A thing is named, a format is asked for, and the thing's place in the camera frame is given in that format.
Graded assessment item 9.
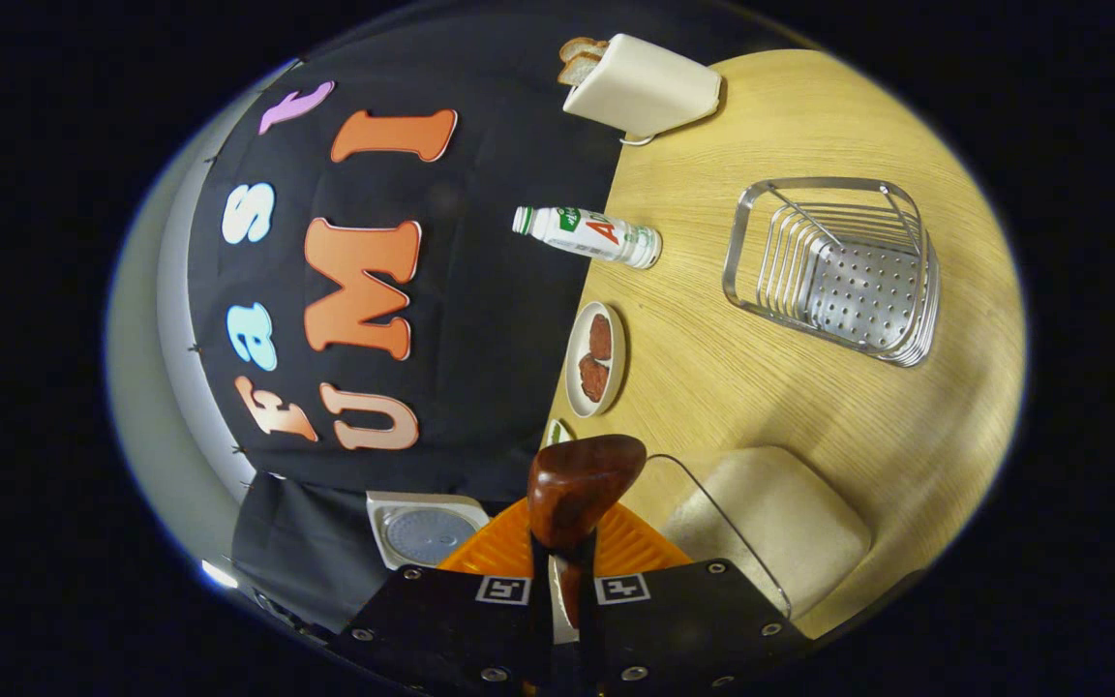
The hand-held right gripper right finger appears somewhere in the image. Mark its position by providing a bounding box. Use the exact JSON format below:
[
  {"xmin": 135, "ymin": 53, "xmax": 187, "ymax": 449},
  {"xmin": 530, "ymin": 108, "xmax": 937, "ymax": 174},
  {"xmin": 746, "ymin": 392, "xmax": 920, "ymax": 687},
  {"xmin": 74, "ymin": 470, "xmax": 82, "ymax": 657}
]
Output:
[{"xmin": 567, "ymin": 503, "xmax": 810, "ymax": 697}]

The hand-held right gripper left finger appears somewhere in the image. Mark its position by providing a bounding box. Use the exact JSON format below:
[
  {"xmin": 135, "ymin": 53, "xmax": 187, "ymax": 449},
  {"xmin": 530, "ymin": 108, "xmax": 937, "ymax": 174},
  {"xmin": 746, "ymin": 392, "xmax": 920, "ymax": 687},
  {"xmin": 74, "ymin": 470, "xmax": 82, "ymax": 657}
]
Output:
[{"xmin": 340, "ymin": 499, "xmax": 554, "ymax": 697}]

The white rice cooker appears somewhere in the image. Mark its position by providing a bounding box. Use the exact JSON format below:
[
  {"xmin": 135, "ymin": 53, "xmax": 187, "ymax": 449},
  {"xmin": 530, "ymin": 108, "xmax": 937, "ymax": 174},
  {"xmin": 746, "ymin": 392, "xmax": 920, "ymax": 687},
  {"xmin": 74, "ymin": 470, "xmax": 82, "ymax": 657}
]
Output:
[{"xmin": 366, "ymin": 490, "xmax": 491, "ymax": 572}]

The tray of rice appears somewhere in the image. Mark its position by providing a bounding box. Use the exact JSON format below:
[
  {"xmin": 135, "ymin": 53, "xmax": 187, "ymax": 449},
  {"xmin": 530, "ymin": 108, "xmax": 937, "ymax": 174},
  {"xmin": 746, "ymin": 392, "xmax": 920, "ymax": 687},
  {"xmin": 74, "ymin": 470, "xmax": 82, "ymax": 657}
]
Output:
[{"xmin": 645, "ymin": 445, "xmax": 873, "ymax": 622}]

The brown wooden spoon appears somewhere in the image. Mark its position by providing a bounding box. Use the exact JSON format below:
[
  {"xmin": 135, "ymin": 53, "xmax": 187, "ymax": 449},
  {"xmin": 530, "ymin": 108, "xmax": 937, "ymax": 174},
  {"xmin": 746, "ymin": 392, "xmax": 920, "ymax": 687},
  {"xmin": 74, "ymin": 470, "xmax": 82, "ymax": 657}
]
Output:
[{"xmin": 527, "ymin": 435, "xmax": 648, "ymax": 630}]

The metal wire chopstick holder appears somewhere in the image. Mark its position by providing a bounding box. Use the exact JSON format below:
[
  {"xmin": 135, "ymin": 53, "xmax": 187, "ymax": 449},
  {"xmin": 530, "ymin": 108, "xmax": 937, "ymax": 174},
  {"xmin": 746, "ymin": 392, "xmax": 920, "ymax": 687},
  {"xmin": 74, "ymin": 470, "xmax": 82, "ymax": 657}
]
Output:
[{"xmin": 722, "ymin": 177, "xmax": 941, "ymax": 368}]

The white round plate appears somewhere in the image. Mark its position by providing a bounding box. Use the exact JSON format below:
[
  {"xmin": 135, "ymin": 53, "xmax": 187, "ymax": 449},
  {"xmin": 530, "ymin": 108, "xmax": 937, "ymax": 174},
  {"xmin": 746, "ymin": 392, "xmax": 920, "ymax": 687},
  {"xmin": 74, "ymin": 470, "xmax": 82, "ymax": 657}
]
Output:
[{"xmin": 565, "ymin": 301, "xmax": 627, "ymax": 419}]

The black backdrop cloth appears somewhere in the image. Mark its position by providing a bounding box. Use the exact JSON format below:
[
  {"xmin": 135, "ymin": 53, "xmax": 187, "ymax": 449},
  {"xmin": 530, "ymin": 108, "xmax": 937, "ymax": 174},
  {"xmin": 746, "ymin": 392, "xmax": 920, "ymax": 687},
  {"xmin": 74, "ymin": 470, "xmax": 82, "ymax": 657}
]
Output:
[{"xmin": 185, "ymin": 19, "xmax": 810, "ymax": 635}]

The white drink bottle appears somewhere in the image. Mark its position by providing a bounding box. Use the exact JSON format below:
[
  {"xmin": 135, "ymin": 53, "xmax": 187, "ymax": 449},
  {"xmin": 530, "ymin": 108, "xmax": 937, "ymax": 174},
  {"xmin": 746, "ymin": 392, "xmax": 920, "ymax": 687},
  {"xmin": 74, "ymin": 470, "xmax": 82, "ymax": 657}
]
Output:
[{"xmin": 513, "ymin": 205, "xmax": 663, "ymax": 270}]

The white toaster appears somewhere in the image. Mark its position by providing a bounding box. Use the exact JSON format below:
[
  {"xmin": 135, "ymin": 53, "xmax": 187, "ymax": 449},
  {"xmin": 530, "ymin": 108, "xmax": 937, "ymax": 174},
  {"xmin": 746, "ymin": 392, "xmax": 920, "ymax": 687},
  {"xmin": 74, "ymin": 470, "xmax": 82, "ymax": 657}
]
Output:
[{"xmin": 562, "ymin": 34, "xmax": 723, "ymax": 139}]

